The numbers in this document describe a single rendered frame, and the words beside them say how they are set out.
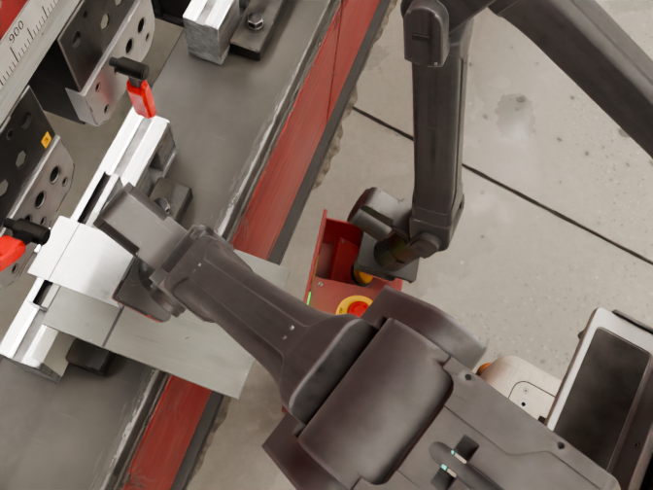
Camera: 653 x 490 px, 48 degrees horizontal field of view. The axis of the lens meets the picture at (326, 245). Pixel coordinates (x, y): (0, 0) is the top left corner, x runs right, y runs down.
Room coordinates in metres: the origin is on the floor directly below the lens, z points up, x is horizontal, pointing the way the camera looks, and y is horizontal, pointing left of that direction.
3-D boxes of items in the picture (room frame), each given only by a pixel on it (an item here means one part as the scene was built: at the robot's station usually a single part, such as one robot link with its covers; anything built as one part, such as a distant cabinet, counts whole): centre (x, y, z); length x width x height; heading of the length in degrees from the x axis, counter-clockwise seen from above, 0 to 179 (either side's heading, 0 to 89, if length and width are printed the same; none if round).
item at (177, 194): (0.31, 0.27, 0.89); 0.30 x 0.05 x 0.03; 170
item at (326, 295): (0.39, -0.06, 0.75); 0.20 x 0.16 x 0.18; 178
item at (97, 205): (0.31, 0.33, 0.99); 0.20 x 0.03 x 0.03; 170
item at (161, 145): (0.33, 0.32, 0.92); 0.39 x 0.06 x 0.10; 170
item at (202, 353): (0.25, 0.18, 1.00); 0.26 x 0.18 x 0.01; 80
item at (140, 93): (0.42, 0.24, 1.20); 0.04 x 0.02 x 0.10; 80
